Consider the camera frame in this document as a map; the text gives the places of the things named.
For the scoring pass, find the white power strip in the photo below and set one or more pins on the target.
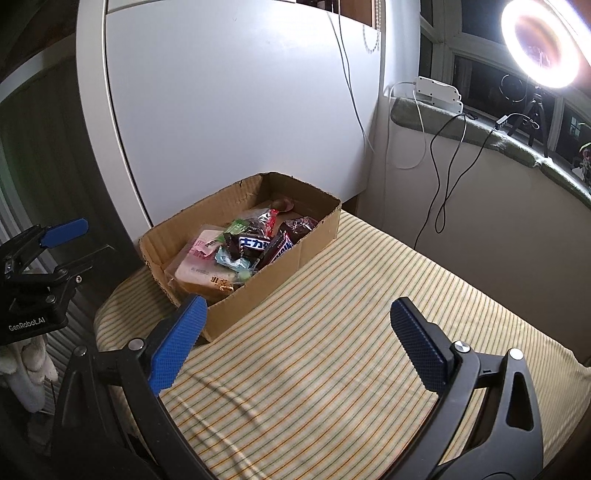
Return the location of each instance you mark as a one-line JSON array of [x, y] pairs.
[[436, 92]]

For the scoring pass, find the clear red-ended date packet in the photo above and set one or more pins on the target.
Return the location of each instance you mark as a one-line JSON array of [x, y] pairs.
[[300, 226]]

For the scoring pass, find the brown cardboard box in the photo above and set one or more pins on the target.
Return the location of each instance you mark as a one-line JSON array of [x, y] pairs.
[[277, 286]]

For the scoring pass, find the brown blue-label chocolate bar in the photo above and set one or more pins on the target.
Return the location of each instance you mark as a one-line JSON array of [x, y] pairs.
[[254, 243]]

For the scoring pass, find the black tripod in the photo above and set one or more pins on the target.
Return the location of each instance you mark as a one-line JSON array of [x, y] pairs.
[[535, 106]]

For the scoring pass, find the small figurine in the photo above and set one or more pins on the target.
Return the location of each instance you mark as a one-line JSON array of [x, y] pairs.
[[584, 159]]

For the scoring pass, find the white wardrobe door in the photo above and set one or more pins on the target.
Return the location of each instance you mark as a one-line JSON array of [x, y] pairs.
[[207, 115]]

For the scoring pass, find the light blue candy packet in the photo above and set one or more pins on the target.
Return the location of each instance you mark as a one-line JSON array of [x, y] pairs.
[[228, 261]]

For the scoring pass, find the person's left hand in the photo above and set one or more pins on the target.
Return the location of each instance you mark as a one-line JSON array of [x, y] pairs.
[[27, 369]]

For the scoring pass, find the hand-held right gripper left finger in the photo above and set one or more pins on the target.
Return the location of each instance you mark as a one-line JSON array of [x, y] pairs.
[[180, 344]]

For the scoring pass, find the green candy packet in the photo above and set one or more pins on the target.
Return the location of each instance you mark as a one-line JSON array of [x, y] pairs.
[[236, 227]]

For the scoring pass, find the pink printed bread packet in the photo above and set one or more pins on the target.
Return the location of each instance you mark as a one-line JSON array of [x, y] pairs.
[[198, 267]]

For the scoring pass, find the yellow striped blanket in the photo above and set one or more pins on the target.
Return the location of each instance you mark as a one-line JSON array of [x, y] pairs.
[[346, 300]]

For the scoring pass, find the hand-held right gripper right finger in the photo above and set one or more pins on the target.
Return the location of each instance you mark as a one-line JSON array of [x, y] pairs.
[[415, 346]]

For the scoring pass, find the brown round snack clear wrap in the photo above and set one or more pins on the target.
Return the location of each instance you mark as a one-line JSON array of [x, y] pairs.
[[280, 204]]

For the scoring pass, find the brown wooden panel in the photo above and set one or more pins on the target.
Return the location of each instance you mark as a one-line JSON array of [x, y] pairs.
[[355, 9]]

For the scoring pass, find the small red snack packet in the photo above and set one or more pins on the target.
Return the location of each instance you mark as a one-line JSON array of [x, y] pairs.
[[272, 217]]

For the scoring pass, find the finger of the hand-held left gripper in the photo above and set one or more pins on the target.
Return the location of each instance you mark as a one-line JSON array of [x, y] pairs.
[[78, 267], [64, 231]]

